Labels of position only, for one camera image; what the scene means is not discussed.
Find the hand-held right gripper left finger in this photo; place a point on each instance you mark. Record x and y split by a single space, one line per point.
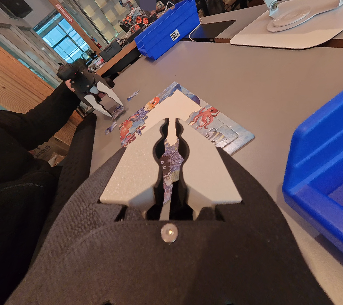
128 173

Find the sea animal jigsaw puzzle tray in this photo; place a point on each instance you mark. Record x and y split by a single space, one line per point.
182 104

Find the black perforated chair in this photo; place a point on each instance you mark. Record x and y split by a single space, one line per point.
77 144

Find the orange grey toy robot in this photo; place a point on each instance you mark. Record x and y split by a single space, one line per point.
132 15

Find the red arrow sign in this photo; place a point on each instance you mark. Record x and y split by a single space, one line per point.
64 12

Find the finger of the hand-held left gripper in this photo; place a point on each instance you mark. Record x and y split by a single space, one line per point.
95 102
109 92

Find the person's left forearm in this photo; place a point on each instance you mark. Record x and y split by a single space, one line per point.
45 114

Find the black case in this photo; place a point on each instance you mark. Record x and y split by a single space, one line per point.
111 52

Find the glass window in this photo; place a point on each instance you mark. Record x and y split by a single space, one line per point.
64 39

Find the large blue plastic bin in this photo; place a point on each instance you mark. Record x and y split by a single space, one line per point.
316 176

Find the person's left hand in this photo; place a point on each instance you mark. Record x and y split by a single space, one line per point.
69 86

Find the cardboard box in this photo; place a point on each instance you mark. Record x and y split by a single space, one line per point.
51 149

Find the black wall speaker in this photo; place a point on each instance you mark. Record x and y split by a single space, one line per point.
16 5

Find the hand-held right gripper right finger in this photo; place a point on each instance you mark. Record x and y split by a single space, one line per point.
211 173

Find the labelled blue plastic bin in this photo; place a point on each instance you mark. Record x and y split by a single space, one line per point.
166 29

